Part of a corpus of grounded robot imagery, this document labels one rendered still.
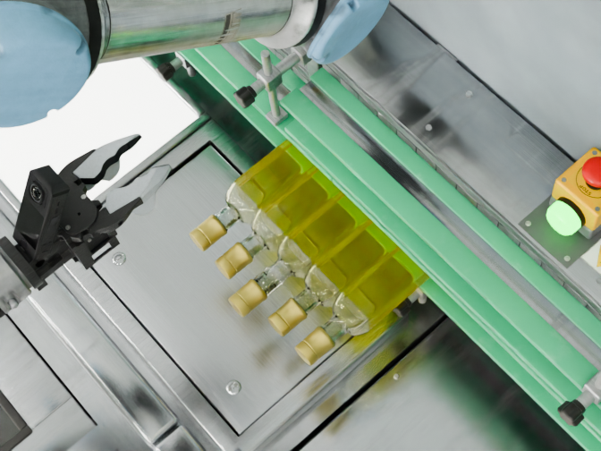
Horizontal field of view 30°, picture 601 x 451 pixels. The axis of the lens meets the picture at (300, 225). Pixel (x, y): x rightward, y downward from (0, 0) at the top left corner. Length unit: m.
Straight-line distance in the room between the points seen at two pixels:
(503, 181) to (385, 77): 0.22
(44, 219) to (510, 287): 0.57
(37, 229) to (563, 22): 0.64
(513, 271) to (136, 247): 0.63
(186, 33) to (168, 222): 0.76
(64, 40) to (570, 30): 0.63
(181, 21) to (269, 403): 0.76
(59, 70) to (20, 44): 0.05
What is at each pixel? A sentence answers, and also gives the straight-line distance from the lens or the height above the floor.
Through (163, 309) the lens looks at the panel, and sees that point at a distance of 1.73.
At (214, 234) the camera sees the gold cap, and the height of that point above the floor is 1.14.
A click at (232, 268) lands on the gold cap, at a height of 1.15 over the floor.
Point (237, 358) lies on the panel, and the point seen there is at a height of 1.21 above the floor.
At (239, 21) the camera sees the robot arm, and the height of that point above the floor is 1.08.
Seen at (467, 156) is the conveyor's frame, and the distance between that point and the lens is 1.48.
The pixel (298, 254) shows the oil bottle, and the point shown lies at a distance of 1.56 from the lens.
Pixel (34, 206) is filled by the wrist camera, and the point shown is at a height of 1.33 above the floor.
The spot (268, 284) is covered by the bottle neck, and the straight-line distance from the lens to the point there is 1.57.
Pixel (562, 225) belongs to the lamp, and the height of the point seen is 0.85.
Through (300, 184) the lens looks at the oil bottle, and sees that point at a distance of 1.61.
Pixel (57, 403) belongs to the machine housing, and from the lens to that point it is 1.76.
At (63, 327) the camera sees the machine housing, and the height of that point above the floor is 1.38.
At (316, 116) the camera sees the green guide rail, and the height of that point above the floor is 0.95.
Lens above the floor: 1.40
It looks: 13 degrees down
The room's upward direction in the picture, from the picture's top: 130 degrees counter-clockwise
